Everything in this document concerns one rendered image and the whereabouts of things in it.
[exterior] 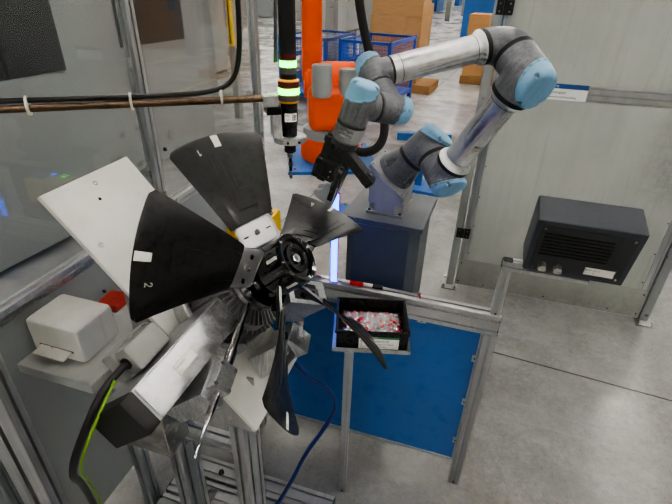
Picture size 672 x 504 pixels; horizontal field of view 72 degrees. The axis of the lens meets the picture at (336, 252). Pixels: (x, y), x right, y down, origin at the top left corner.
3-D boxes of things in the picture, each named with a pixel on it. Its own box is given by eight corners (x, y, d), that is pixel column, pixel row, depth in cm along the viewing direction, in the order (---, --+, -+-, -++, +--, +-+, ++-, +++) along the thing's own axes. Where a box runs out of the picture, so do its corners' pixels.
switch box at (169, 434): (145, 418, 137) (130, 363, 126) (189, 431, 134) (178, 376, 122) (124, 443, 130) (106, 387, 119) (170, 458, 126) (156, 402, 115)
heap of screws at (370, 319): (340, 345, 138) (340, 336, 136) (341, 316, 150) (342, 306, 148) (404, 348, 138) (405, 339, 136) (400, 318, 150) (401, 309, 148)
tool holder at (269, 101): (267, 147, 95) (264, 98, 90) (261, 137, 101) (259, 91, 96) (310, 144, 98) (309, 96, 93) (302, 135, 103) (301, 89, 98)
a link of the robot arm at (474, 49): (521, 5, 128) (352, 46, 121) (540, 31, 123) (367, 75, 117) (507, 40, 138) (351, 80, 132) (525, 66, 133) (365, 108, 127)
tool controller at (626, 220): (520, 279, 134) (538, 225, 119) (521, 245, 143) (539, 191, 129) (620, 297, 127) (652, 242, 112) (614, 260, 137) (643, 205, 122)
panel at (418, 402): (263, 407, 204) (253, 283, 171) (264, 405, 205) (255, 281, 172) (452, 461, 184) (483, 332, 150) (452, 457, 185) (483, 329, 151)
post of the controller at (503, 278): (489, 314, 145) (502, 260, 135) (490, 308, 148) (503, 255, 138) (499, 316, 145) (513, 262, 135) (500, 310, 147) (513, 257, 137)
